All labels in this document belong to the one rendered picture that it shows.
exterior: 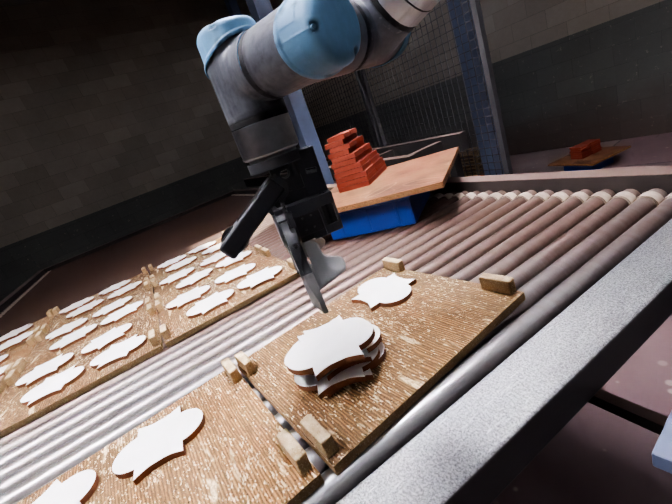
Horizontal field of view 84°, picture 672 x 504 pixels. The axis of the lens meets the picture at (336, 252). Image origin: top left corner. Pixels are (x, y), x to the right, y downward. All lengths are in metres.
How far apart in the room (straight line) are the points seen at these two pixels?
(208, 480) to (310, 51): 0.52
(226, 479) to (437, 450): 0.27
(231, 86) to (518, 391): 0.50
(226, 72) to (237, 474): 0.48
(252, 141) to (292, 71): 0.10
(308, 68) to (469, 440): 0.44
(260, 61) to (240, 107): 0.07
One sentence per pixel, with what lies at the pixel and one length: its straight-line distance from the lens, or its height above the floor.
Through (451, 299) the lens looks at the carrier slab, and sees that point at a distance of 0.71.
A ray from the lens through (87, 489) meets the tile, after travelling 0.72.
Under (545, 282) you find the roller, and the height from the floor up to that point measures 0.91.
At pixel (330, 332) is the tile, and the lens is 0.61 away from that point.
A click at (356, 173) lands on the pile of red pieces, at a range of 1.39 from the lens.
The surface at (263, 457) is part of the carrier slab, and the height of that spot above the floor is 0.94.
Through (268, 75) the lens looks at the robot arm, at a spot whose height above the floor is 1.36.
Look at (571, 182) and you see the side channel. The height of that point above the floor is 0.94.
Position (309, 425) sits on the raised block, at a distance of 0.52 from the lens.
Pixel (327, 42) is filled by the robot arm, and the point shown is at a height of 1.36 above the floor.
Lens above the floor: 1.29
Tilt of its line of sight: 18 degrees down
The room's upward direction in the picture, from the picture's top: 21 degrees counter-clockwise
